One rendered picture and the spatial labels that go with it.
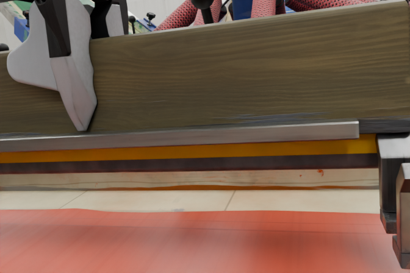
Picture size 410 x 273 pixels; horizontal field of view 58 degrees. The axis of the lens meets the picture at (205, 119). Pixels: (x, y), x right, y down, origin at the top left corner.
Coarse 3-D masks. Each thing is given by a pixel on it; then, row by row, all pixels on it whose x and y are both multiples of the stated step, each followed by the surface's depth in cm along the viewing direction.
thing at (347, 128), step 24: (312, 120) 22; (336, 120) 22; (0, 144) 28; (24, 144) 27; (48, 144) 26; (72, 144) 26; (96, 144) 25; (120, 144) 25; (144, 144) 24; (168, 144) 24; (192, 144) 23; (216, 144) 23
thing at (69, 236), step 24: (0, 216) 36; (24, 216) 35; (48, 216) 34; (72, 216) 34; (96, 216) 33; (120, 216) 33; (0, 240) 30; (24, 240) 30; (48, 240) 29; (72, 240) 29; (96, 240) 29; (0, 264) 26; (24, 264) 26; (48, 264) 26; (72, 264) 25
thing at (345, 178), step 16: (0, 176) 44; (16, 176) 43; (32, 176) 42; (48, 176) 42; (64, 176) 41; (80, 176) 41; (96, 176) 40; (112, 176) 40; (128, 176) 39; (144, 176) 39; (160, 176) 38; (176, 176) 38; (192, 176) 37; (208, 176) 37; (224, 176) 36; (240, 176) 36; (256, 176) 35; (272, 176) 35; (288, 176) 35; (304, 176) 34; (320, 176) 34; (336, 176) 33; (352, 176) 33; (368, 176) 33
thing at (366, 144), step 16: (224, 144) 25; (240, 144) 25; (256, 144) 25; (272, 144) 24; (288, 144) 24; (304, 144) 24; (320, 144) 24; (336, 144) 23; (352, 144) 23; (368, 144) 23; (0, 160) 31; (16, 160) 30; (32, 160) 30; (48, 160) 29; (64, 160) 29; (80, 160) 29; (96, 160) 28
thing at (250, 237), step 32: (160, 224) 30; (192, 224) 30; (224, 224) 29; (256, 224) 28; (288, 224) 28; (320, 224) 27; (352, 224) 27; (128, 256) 26; (160, 256) 25; (192, 256) 25; (224, 256) 24; (256, 256) 24; (288, 256) 24; (320, 256) 23; (352, 256) 23; (384, 256) 22
